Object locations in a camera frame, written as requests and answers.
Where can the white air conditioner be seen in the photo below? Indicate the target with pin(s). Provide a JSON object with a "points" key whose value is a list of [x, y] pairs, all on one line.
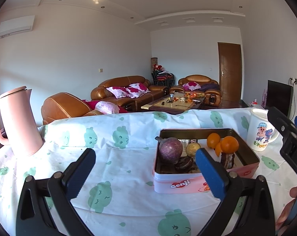
{"points": [[16, 25]]}

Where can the large purple passion fruit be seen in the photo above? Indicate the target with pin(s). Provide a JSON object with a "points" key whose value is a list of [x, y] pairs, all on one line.
{"points": [[170, 150]]}

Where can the dark brown passion fruit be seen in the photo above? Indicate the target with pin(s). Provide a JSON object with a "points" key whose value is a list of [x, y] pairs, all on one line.
{"points": [[184, 163]]}

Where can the brown wooden door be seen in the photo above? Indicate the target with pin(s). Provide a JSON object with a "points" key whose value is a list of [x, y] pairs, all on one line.
{"points": [[230, 71]]}

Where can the white cartoon mug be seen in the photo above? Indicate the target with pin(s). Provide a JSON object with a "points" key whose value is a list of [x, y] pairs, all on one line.
{"points": [[260, 132]]}

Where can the pink electric kettle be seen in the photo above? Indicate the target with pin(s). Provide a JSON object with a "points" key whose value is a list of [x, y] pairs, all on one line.
{"points": [[16, 123]]}

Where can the person's right hand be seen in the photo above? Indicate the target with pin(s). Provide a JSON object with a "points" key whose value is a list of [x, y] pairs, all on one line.
{"points": [[286, 213]]}

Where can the purple cloth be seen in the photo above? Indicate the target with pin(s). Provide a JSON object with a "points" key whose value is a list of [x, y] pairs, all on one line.
{"points": [[210, 87]]}

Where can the brown leather armchair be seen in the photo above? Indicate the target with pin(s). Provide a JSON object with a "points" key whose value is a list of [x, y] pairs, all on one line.
{"points": [[197, 78], [62, 105]]}

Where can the long brown leather sofa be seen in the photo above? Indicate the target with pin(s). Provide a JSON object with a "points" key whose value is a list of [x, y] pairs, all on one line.
{"points": [[119, 99]]}

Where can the orange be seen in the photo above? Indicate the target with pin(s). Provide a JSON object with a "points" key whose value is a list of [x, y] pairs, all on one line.
{"points": [[230, 144], [213, 140], [218, 150]]}

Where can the stacked dark chairs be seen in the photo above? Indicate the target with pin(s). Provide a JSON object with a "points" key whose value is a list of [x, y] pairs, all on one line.
{"points": [[163, 78]]}

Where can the pale pink cushion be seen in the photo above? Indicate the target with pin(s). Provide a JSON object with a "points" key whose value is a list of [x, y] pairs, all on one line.
{"points": [[106, 107]]}

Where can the cloud-print tablecloth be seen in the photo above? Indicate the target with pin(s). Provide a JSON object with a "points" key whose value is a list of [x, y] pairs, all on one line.
{"points": [[119, 167]]}

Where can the white pink flower pillow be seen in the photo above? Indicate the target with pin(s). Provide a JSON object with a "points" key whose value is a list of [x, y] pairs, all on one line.
{"points": [[191, 86], [118, 92], [139, 89]]}

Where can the tall cylindrical vase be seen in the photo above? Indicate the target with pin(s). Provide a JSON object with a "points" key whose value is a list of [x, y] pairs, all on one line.
{"points": [[154, 62]]}

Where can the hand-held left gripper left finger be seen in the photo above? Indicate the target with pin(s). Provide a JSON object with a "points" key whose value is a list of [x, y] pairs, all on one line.
{"points": [[82, 173]]}

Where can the pink tin box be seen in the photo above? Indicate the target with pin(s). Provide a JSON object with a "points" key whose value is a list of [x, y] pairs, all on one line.
{"points": [[178, 183]]}

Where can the wooden coffee table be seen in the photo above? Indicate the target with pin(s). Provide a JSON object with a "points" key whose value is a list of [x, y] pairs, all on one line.
{"points": [[173, 107]]}

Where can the small yellow-brown fruit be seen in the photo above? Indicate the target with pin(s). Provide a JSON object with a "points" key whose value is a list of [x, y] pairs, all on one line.
{"points": [[192, 149]]}

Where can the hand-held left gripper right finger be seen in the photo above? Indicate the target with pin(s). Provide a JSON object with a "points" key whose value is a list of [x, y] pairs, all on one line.
{"points": [[209, 172]]}

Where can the black television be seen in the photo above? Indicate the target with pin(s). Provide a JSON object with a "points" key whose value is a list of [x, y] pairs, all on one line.
{"points": [[278, 95]]}

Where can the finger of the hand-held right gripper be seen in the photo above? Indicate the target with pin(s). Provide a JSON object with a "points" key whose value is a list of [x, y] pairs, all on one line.
{"points": [[278, 120]]}

